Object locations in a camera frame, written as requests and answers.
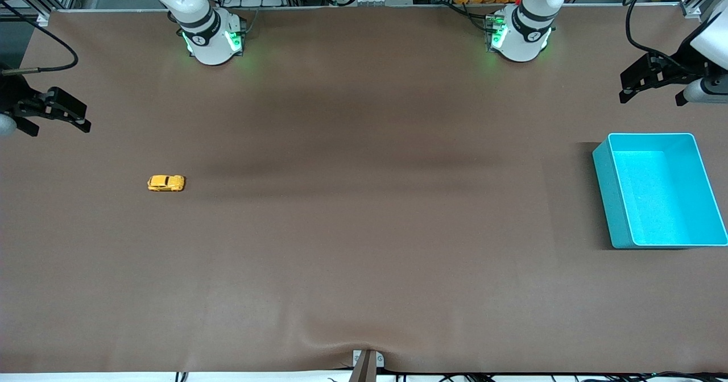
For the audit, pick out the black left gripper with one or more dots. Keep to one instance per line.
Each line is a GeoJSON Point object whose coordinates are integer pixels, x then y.
{"type": "Point", "coordinates": [684, 63]}

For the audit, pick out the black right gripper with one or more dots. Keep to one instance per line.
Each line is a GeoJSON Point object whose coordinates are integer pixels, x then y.
{"type": "Point", "coordinates": [11, 95]}

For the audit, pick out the yellow beetle toy car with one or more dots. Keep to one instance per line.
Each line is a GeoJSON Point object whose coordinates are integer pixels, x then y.
{"type": "Point", "coordinates": [166, 183]}

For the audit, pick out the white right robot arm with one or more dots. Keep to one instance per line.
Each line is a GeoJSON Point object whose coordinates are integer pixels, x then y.
{"type": "Point", "coordinates": [205, 46]}

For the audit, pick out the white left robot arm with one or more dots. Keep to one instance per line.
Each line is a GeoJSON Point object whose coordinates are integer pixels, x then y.
{"type": "Point", "coordinates": [523, 41]}

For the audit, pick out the teal plastic bin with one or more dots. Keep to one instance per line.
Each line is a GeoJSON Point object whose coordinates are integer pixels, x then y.
{"type": "Point", "coordinates": [660, 200]}

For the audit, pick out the brown table mat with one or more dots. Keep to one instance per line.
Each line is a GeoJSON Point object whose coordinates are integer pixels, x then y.
{"type": "Point", "coordinates": [364, 228]}

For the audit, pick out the metal table clamp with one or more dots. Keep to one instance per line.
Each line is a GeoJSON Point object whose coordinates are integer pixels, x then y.
{"type": "Point", "coordinates": [367, 368]}

